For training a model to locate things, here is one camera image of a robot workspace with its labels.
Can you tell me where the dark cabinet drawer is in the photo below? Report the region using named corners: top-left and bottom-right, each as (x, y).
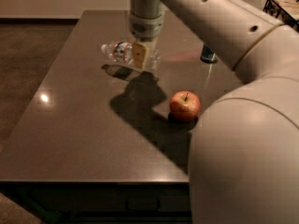
top-left (29, 186), bottom-right (192, 214)

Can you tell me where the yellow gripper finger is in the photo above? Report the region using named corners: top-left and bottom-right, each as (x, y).
top-left (132, 42), bottom-right (148, 69)
top-left (148, 40), bottom-right (157, 60)

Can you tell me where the red apple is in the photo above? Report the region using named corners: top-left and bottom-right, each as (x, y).
top-left (169, 91), bottom-right (201, 122)

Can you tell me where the clear plastic water bottle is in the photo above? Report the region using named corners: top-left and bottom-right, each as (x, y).
top-left (101, 41), bottom-right (161, 72)

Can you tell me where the black wire basket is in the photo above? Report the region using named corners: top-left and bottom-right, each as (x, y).
top-left (263, 0), bottom-right (299, 32)

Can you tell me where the blue silver redbull can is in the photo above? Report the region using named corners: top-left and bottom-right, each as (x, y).
top-left (200, 45), bottom-right (218, 63)

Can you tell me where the black drawer handle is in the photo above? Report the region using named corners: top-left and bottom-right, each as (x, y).
top-left (126, 199), bottom-right (160, 212)

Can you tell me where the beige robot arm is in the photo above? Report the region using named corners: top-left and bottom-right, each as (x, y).
top-left (130, 0), bottom-right (299, 224)

